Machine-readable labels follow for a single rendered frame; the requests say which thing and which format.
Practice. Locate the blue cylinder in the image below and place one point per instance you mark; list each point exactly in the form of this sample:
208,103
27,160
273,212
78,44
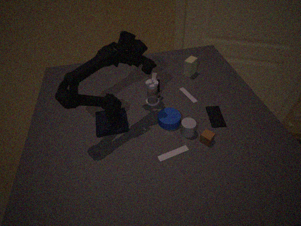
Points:
169,118

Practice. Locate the brown cube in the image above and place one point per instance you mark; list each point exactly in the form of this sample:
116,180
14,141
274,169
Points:
207,137

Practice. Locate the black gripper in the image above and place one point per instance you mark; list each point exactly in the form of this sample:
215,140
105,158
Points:
147,63

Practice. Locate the glass french press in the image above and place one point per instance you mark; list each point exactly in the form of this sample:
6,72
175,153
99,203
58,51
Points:
152,89

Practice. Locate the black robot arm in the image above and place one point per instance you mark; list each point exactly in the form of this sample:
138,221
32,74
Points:
106,56

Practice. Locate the grey cylinder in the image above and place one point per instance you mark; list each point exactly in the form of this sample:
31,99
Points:
188,126

